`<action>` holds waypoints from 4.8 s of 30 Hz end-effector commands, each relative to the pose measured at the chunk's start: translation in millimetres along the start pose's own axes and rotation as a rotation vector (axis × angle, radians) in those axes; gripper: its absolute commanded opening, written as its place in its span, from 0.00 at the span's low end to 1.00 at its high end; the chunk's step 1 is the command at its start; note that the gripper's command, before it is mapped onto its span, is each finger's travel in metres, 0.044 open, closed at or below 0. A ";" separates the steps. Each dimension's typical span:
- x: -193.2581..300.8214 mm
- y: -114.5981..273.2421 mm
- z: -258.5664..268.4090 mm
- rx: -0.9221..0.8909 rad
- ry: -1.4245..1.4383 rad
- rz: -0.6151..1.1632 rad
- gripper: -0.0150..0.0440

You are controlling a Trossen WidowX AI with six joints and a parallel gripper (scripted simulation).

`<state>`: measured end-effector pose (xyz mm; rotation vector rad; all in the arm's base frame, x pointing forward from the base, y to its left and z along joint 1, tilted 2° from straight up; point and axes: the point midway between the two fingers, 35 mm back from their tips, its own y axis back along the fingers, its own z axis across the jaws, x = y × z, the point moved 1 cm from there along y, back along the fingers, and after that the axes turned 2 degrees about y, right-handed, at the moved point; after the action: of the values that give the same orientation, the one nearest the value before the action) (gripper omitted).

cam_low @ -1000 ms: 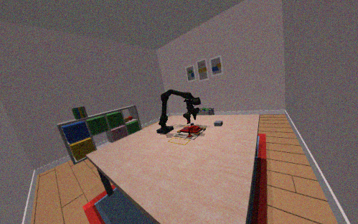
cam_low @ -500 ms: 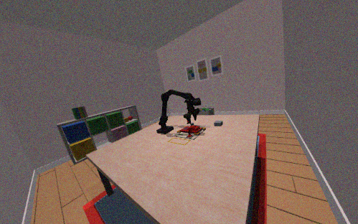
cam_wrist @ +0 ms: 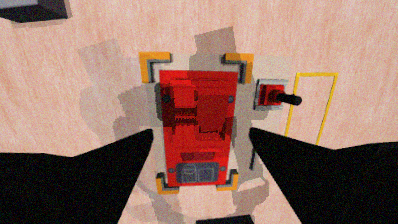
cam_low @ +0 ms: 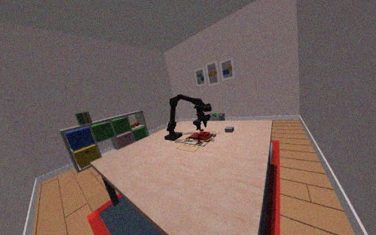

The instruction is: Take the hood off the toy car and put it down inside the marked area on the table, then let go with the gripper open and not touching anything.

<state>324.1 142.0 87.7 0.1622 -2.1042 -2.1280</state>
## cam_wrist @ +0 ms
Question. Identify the yellow rectangular outline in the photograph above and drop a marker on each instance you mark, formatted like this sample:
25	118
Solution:
335	75

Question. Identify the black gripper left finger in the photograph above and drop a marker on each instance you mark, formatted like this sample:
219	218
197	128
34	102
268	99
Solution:
91	188

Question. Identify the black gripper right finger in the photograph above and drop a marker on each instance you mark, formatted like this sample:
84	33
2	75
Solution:
320	184

